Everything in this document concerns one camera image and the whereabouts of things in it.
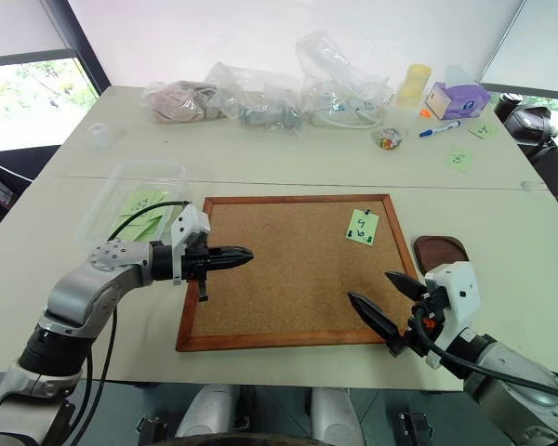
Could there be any silver robot leg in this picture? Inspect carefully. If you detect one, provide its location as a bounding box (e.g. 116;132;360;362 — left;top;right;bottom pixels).
310;387;367;443
175;384;241;440

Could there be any green pinned paper note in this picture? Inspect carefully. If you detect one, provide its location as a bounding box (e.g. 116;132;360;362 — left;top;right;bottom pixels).
344;208;382;245

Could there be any small white cup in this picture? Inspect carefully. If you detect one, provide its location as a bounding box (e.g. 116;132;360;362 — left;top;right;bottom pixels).
88;122;113;150

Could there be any small green written note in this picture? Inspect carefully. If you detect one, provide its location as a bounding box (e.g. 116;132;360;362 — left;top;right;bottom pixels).
444;148;475;175
466;122;499;141

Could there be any green note with scribble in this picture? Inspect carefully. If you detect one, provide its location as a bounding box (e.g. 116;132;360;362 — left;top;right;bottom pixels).
120;189;169;217

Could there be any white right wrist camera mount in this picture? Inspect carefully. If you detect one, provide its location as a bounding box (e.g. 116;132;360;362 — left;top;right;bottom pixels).
422;261;482;369

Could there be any plastic bag with pink cloth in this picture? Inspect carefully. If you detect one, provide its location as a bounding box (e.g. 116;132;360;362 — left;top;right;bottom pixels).
140;80;225;125

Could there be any dark shelf unit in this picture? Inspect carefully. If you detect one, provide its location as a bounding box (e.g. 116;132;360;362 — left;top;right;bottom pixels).
0;145;62;239

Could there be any blue whiteboard marker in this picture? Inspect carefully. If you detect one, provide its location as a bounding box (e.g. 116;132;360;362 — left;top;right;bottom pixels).
418;120;463;139

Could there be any purple tissue box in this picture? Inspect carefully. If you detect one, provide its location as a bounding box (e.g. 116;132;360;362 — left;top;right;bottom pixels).
424;64;492;122

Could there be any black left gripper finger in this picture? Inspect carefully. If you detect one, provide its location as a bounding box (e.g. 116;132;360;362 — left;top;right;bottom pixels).
207;244;255;261
207;257;254;274

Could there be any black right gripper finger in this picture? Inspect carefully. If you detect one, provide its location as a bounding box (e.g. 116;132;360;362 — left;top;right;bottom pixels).
384;270;430;303
346;291;405;348

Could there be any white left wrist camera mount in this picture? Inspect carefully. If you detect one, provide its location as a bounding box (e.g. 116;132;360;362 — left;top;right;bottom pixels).
168;203;213;287

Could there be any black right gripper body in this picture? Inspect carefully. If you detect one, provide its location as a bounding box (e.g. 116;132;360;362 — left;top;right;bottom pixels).
385;288;444;359

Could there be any brown wooden tray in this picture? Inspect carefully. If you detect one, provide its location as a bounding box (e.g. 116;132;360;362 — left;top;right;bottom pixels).
410;234;471;276

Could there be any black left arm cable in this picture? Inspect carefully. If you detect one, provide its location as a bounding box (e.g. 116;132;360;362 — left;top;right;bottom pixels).
72;200;192;446

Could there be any light green paper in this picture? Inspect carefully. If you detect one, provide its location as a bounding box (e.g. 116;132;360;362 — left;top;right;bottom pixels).
113;214;165;242

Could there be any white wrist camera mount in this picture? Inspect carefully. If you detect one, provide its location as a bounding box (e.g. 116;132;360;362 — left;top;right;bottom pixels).
168;203;213;287
422;261;482;369

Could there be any wood framed cork board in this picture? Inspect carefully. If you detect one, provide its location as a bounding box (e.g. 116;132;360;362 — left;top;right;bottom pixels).
175;193;421;354

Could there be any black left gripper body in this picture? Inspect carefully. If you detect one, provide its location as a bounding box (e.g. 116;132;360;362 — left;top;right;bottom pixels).
180;233;214;304

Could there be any small cup of pins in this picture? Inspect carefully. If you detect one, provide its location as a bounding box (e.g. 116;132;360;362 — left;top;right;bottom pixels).
373;109;408;152

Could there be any plastic bag with grey item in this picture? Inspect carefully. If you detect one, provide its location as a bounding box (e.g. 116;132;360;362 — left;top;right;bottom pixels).
203;60;307;139

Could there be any pale yellow plastic cup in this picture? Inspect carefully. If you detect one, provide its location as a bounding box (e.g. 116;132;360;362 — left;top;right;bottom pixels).
395;63;433;109

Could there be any black bag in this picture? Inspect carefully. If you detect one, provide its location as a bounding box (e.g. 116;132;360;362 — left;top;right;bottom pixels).
492;91;558;164

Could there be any clear plastic container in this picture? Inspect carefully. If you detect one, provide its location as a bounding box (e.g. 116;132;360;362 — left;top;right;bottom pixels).
75;159;190;246

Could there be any clear bag with white tube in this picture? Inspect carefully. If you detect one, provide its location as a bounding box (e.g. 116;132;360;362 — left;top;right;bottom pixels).
296;30;397;130

